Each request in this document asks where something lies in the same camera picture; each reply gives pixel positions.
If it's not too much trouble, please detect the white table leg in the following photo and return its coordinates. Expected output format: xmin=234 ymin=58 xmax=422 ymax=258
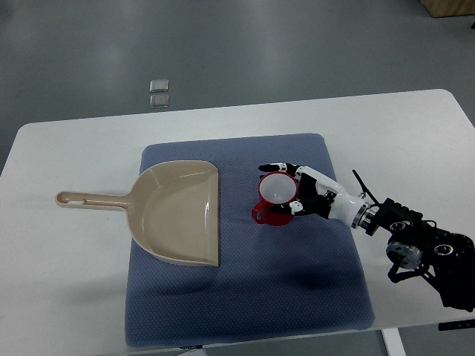
xmin=381 ymin=328 xmax=406 ymax=356

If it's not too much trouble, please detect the lower metal floor plate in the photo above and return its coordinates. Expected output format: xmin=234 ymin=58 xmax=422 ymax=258
xmin=149 ymin=93 xmax=169 ymax=109

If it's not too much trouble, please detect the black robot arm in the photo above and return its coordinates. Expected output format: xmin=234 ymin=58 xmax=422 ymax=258
xmin=353 ymin=172 xmax=474 ymax=312

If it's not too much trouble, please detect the wooden box corner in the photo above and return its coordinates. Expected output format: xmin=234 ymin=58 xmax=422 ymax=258
xmin=420 ymin=0 xmax=475 ymax=18

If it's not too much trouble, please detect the black table control panel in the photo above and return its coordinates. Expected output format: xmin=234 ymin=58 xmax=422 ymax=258
xmin=438 ymin=320 xmax=475 ymax=332

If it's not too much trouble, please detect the red mug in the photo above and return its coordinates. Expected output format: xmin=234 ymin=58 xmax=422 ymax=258
xmin=252 ymin=171 xmax=298 ymax=226

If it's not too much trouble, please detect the metal floor plate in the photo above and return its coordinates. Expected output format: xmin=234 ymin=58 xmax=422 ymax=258
xmin=149 ymin=93 xmax=169 ymax=109
xmin=149 ymin=79 xmax=169 ymax=93

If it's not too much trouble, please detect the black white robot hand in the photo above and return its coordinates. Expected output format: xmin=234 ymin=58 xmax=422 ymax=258
xmin=258 ymin=162 xmax=370 ymax=228

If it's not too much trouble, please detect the blue textured mat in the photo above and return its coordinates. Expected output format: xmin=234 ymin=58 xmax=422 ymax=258
xmin=125 ymin=133 xmax=374 ymax=347

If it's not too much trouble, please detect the upper metal floor plate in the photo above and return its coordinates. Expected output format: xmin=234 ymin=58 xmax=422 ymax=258
xmin=149 ymin=79 xmax=169 ymax=93

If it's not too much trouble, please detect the beige plastic dustpan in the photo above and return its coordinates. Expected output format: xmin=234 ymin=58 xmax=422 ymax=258
xmin=55 ymin=160 xmax=220 ymax=267

